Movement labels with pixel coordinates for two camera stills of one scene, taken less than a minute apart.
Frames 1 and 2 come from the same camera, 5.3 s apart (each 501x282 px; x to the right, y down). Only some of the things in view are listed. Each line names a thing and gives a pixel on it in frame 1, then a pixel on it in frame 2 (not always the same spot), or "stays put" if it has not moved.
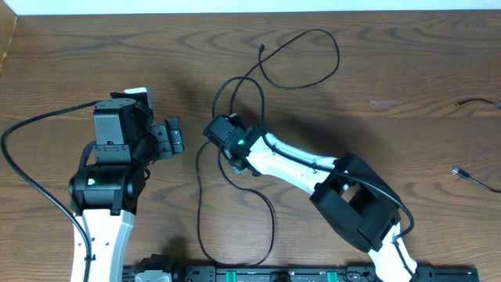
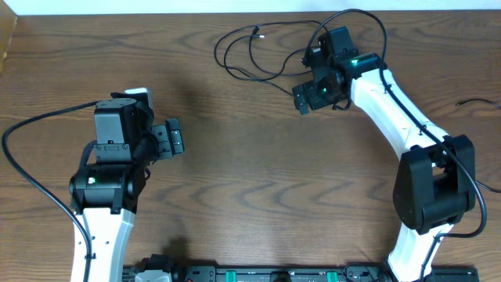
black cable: x=275 y=49 → x=238 y=28
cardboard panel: x=8 y=20 stays put
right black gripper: x=227 y=154 → x=314 y=100
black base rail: x=162 y=269 stays put
